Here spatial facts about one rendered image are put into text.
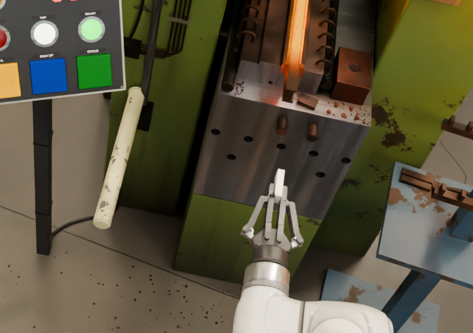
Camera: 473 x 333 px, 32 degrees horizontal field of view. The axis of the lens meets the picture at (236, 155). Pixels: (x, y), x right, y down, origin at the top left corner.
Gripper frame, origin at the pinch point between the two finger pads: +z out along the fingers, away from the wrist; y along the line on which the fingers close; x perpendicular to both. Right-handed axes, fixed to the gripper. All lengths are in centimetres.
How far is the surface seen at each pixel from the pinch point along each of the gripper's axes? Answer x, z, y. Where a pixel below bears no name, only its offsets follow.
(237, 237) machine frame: -71, 29, 0
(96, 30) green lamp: 9, 24, -45
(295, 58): 1.0, 36.6, 0.1
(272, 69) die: -2.6, 35.0, -4.4
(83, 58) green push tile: 4, 19, -47
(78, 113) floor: -100, 84, -61
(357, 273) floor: -100, 42, 46
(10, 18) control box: 13, 18, -62
